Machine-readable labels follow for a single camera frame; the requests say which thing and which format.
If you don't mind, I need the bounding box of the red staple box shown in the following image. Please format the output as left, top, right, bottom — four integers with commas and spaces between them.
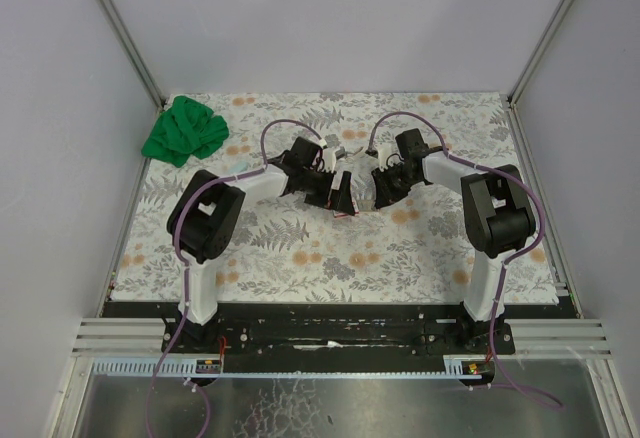
333, 199, 360, 218

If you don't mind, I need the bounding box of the floral table mat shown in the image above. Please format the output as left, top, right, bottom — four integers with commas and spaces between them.
110, 93, 518, 303

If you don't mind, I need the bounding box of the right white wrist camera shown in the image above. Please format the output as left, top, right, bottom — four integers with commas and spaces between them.
366, 144, 398, 170

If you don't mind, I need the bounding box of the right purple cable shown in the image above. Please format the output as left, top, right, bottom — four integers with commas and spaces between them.
368, 111, 564, 412

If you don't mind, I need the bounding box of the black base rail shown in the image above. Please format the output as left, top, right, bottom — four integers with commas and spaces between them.
99, 300, 541, 374

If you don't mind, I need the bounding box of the light blue stapler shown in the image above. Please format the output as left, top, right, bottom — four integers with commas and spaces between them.
229, 162, 249, 174

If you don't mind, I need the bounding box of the green cloth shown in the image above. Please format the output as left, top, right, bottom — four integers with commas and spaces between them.
141, 95, 230, 168

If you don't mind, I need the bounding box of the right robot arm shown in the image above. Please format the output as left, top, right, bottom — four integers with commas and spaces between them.
366, 129, 536, 322

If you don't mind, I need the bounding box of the staple strip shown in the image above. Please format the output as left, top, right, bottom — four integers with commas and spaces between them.
356, 197, 378, 212

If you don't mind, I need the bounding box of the small white stapler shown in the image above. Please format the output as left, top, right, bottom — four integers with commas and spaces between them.
345, 147, 369, 162

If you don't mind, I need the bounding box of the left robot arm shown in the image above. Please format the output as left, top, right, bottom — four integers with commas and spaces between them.
167, 137, 356, 325

